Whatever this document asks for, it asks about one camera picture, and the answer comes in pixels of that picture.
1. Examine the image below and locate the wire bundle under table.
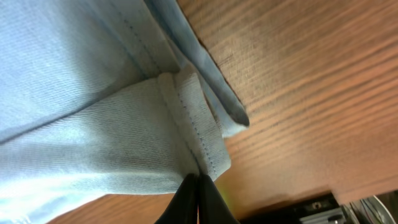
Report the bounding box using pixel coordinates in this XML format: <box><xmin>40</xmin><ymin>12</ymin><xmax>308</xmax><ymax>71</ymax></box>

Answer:
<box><xmin>341</xmin><ymin>195</ymin><xmax>396</xmax><ymax>224</ymax></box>

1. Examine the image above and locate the light blue printed t-shirt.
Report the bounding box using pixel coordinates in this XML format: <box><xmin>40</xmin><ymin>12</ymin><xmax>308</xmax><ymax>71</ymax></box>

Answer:
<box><xmin>1</xmin><ymin>0</ymin><xmax>249</xmax><ymax>223</ymax></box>

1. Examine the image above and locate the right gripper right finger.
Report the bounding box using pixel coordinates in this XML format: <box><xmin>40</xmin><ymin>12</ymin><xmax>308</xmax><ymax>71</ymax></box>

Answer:
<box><xmin>198</xmin><ymin>174</ymin><xmax>239</xmax><ymax>224</ymax></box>

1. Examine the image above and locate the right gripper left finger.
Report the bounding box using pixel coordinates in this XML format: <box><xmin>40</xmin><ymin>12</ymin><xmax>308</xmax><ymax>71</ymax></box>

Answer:
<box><xmin>155</xmin><ymin>174</ymin><xmax>198</xmax><ymax>224</ymax></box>

